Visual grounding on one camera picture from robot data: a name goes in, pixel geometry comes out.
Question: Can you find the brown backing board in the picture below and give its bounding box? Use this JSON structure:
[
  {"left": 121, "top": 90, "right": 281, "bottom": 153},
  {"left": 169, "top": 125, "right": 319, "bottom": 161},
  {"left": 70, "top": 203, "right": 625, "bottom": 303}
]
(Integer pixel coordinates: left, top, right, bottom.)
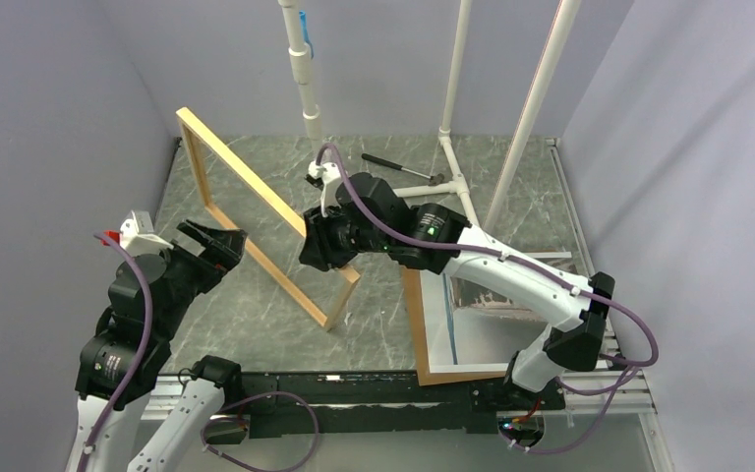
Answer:
[{"left": 401, "top": 267, "right": 504, "bottom": 386}]

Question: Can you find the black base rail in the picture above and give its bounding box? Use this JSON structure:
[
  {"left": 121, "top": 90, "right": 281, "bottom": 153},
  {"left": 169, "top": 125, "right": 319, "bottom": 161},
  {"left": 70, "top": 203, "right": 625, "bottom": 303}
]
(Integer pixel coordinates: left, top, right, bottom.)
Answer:
[{"left": 111, "top": 351, "right": 567, "bottom": 441}]

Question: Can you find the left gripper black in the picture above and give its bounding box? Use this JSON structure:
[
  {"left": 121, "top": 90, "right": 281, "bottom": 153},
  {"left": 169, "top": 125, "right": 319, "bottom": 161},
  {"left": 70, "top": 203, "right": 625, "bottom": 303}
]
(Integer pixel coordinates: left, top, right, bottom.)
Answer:
[{"left": 153, "top": 217, "right": 246, "bottom": 339}]

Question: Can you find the white PVC pipe stand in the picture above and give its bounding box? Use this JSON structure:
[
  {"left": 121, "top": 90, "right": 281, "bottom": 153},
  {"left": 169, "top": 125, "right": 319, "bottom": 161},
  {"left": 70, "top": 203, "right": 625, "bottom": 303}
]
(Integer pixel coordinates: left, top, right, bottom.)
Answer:
[{"left": 278, "top": 0, "right": 581, "bottom": 229}]

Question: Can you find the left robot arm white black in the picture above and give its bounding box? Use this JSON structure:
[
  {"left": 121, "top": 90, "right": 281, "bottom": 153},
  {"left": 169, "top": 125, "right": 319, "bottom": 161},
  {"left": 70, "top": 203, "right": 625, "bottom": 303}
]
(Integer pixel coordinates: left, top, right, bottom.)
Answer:
[{"left": 66, "top": 211, "right": 248, "bottom": 471}]

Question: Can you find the glossy landscape photo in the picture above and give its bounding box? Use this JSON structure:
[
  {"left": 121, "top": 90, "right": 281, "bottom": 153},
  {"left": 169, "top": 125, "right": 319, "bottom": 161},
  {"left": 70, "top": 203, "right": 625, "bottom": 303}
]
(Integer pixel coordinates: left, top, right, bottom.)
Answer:
[{"left": 419, "top": 251, "right": 613, "bottom": 377}]

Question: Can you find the black handled hammer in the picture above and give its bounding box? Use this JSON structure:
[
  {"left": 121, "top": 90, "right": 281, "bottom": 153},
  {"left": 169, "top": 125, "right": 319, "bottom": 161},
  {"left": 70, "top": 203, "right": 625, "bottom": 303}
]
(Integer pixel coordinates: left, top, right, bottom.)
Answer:
[{"left": 361, "top": 153, "right": 446, "bottom": 187}]

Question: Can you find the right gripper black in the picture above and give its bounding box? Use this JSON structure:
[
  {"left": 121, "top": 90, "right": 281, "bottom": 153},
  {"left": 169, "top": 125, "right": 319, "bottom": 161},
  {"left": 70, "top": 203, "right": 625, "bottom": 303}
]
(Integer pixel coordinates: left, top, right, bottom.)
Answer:
[{"left": 300, "top": 196, "right": 392, "bottom": 270}]

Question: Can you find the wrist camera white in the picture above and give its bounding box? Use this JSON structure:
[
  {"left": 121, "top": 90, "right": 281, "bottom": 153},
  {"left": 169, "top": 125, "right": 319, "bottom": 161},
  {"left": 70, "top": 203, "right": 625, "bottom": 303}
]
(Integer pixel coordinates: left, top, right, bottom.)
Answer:
[
  {"left": 306, "top": 161, "right": 342, "bottom": 217},
  {"left": 103, "top": 210, "right": 173, "bottom": 257}
]

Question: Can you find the blue clip on pipe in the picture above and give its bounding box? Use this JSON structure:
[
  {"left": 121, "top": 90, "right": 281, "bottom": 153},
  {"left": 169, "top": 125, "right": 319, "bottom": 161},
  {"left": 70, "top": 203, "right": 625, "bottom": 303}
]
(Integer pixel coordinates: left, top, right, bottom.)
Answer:
[{"left": 299, "top": 10, "right": 315, "bottom": 59}]

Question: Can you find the aluminium extrusion rail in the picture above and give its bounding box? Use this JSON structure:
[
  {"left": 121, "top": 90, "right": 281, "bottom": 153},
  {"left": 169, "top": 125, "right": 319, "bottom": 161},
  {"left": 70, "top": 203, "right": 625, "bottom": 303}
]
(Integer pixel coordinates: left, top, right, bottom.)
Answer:
[{"left": 64, "top": 368, "right": 671, "bottom": 472}]

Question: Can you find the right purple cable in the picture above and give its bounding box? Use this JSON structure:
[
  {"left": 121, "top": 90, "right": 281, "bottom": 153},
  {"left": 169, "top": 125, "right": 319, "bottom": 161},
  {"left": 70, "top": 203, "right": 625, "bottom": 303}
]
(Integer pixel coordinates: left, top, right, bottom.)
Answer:
[{"left": 315, "top": 143, "right": 660, "bottom": 457}]

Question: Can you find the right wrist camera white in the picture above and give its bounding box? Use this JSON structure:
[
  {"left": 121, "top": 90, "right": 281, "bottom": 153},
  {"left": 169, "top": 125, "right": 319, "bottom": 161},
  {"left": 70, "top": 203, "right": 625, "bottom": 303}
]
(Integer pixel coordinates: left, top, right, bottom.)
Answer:
[{"left": 306, "top": 161, "right": 342, "bottom": 217}]

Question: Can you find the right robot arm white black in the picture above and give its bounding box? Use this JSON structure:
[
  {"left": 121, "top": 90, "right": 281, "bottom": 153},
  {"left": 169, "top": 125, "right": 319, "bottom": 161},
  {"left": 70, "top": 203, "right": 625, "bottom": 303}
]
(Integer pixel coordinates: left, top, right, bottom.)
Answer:
[{"left": 299, "top": 166, "right": 615, "bottom": 408}]

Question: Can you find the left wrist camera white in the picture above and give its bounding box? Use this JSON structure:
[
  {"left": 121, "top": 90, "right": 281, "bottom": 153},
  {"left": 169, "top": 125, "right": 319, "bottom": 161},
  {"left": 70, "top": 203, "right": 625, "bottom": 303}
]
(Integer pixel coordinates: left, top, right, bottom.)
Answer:
[{"left": 103, "top": 210, "right": 173, "bottom": 257}]

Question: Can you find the wooden picture frame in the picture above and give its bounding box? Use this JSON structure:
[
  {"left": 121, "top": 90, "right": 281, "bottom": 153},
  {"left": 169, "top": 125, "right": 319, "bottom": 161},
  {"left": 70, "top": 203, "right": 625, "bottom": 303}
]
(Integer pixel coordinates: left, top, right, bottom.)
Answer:
[{"left": 175, "top": 107, "right": 361, "bottom": 331}]

